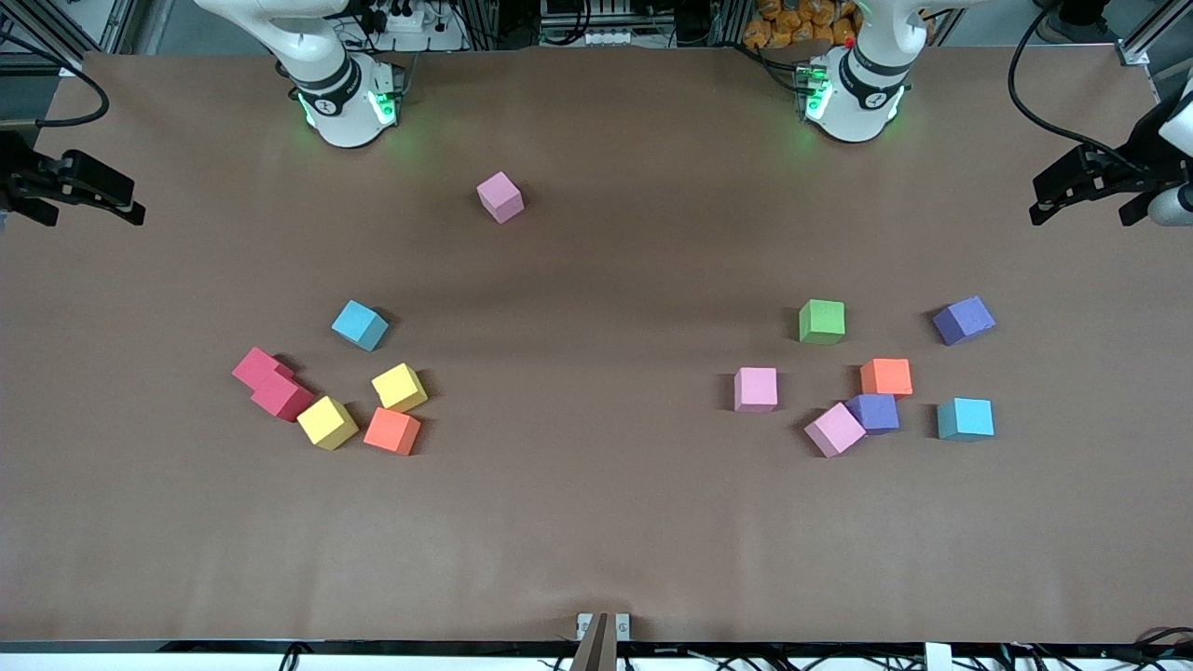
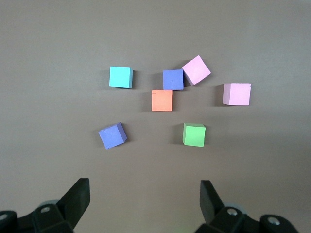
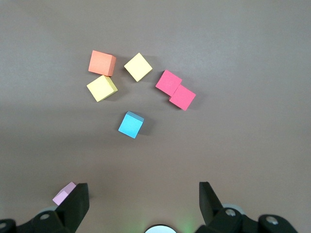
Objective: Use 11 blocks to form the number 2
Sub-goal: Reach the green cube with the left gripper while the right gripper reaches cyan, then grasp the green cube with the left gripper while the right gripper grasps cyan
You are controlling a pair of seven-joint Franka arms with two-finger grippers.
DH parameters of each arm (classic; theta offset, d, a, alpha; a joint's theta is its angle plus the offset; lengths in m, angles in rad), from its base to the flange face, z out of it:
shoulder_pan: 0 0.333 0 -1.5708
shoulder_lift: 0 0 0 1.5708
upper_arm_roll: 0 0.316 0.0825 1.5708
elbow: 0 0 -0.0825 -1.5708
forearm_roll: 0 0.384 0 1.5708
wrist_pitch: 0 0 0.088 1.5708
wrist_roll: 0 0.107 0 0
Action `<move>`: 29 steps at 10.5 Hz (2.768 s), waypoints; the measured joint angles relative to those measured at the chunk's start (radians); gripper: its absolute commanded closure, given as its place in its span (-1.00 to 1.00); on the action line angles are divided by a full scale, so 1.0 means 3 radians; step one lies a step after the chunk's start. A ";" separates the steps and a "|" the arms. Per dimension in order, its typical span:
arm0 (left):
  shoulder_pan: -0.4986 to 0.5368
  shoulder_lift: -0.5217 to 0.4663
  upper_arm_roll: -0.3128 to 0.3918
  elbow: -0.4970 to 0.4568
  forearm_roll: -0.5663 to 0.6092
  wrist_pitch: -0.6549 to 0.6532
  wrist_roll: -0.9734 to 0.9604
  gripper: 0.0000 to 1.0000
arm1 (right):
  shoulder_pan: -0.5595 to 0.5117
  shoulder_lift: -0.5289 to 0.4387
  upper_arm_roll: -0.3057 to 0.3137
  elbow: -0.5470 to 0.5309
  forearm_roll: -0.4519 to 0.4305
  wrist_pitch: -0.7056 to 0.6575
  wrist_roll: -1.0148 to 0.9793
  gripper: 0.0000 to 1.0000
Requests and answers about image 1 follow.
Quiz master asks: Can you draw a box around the blue foam cube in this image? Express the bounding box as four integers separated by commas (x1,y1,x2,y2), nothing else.
937,397,995,442
331,299,391,353

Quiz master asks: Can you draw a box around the paper table cover sheet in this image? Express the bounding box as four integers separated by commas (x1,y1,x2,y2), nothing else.
0,47,1193,646

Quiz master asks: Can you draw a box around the red foam cube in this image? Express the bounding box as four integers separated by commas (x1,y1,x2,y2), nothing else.
231,347,295,390
250,373,316,423

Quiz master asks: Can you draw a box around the black left camera cable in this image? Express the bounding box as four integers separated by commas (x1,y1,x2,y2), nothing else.
1008,0,1152,178

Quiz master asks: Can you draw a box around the white power strip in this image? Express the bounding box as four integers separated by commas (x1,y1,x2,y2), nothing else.
368,3,432,35

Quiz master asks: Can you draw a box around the aluminium frame profile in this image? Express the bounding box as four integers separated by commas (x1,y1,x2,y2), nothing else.
1118,0,1193,68
0,0,141,75

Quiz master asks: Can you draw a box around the green foam cube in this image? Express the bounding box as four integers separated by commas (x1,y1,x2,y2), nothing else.
798,299,846,346

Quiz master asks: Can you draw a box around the yellow foam cube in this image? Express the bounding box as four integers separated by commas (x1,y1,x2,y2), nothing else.
296,395,360,452
371,363,430,414

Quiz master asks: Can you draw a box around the purple foam cube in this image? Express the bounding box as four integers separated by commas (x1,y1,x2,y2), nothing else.
844,393,901,436
932,295,996,347

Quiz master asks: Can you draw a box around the pink foam cube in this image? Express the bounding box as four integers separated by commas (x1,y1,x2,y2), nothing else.
734,366,779,414
476,171,525,225
803,402,868,459

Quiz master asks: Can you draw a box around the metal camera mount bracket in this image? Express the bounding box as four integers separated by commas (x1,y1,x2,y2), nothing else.
570,612,632,671

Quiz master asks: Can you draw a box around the black camera cable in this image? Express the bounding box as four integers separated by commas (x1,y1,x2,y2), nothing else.
0,28,111,129
1008,0,1152,178

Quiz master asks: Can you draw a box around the black right camera cable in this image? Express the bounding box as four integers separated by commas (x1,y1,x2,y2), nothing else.
0,28,111,129

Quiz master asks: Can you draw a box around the red and black cable bundle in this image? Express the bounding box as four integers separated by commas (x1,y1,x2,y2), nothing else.
1132,626,1193,653

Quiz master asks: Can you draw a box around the grey electronics unit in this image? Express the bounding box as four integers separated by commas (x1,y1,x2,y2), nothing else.
539,0,677,48

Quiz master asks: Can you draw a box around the orange foam cube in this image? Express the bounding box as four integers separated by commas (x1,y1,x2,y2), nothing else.
363,407,422,457
859,358,914,400

